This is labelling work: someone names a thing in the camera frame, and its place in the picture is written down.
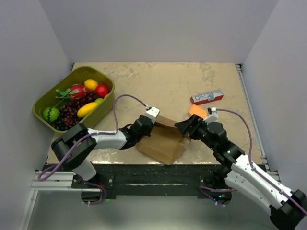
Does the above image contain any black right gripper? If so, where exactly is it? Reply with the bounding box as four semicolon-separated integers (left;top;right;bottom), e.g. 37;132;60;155
174;114;217;151

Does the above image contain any brown cardboard paper box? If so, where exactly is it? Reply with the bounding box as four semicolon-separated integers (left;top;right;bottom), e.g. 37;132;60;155
136;115;191;165

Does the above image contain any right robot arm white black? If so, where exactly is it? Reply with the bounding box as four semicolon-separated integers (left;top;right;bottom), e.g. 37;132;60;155
175;115;307;230

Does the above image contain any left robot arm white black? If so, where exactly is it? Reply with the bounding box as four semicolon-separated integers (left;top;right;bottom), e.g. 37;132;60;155
51;115;156;188

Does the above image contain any red silver toothpaste box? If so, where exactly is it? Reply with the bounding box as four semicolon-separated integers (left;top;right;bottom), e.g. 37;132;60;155
190;90;224;105

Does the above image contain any orange sponge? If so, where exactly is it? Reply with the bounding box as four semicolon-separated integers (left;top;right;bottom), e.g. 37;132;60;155
188;104;208;119

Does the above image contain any small green lime toy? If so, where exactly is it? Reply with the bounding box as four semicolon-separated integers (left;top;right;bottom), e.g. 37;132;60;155
95;98;103;104

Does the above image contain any red apple toy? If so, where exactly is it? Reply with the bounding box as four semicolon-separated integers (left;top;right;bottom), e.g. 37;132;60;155
95;84;110;98

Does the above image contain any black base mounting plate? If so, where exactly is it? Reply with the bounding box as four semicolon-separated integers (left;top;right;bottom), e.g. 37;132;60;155
42;162;242;201

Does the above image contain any yellow mango toy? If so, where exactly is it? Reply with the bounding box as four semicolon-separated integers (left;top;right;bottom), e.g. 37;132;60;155
77;102;98;118

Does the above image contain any yellow lemon toy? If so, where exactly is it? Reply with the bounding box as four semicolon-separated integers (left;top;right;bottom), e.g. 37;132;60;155
84;79;98;91

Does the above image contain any purple grape bunch toy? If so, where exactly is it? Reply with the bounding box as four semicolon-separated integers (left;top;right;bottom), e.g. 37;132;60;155
59;91;98;128

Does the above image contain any pink dragon fruit toy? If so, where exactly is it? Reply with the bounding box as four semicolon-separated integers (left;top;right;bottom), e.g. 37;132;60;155
56;84;90;100

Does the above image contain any dark blue grape bunch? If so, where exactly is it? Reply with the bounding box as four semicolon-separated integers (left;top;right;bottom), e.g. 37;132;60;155
54;119;69;131

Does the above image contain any green striped melon toy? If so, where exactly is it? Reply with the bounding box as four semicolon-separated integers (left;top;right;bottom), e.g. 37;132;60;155
43;107;60;123

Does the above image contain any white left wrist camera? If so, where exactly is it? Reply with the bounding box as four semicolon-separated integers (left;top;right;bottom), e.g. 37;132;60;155
145;106;160;120

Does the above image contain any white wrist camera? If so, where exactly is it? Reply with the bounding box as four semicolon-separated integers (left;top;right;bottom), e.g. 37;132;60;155
203;107;219;124
145;106;160;120

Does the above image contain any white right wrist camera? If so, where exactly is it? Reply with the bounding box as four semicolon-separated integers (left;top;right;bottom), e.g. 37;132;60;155
203;107;219;124

